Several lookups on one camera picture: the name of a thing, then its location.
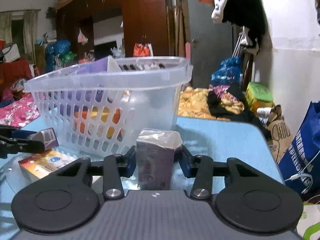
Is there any white orange medicine box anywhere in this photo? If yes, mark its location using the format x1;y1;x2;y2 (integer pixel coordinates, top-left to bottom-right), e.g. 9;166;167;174
18;150;75;183

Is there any small purple-brown box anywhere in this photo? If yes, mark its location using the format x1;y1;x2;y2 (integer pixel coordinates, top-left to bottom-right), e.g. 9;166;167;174
27;128;59;151

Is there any dark packet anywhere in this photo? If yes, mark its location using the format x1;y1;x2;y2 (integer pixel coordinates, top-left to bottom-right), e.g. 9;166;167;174
135;129;183;190

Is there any clear plastic lattice basket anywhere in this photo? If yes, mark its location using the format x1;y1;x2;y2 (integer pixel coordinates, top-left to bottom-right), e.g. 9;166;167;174
24;56;193;157

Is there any purple sanitary pad pack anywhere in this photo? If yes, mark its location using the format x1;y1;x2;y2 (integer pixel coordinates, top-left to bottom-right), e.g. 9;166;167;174
67;56;124;103

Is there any yellow patterned blanket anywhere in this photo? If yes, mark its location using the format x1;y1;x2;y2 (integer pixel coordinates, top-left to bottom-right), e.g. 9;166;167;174
178;85;245;121

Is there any brown paper bag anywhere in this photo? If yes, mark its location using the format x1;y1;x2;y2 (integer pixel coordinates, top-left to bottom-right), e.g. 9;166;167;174
266;105;293;163

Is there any green lidded box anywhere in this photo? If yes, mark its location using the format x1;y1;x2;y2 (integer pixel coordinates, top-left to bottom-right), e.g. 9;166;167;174
245;81;274;113

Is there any blue plastic bag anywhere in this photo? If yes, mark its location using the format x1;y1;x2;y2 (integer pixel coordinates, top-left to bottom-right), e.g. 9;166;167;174
210;56;242;87

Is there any blue shopping bag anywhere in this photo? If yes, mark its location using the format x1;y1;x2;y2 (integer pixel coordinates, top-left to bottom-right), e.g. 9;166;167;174
278;102;319;200

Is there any orange and white hanging bag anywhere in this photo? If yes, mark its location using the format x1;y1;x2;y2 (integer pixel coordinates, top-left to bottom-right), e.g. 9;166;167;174
133;43;153;57

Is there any grey metal door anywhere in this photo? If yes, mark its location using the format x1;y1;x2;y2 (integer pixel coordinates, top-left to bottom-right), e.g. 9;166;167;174
187;0;234;88

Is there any black hanging garment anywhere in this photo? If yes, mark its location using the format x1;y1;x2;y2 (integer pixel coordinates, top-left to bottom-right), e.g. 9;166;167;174
222;0;266;55

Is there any dark red wooden wardrobe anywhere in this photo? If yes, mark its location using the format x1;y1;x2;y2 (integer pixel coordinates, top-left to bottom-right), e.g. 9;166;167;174
56;0;175;59

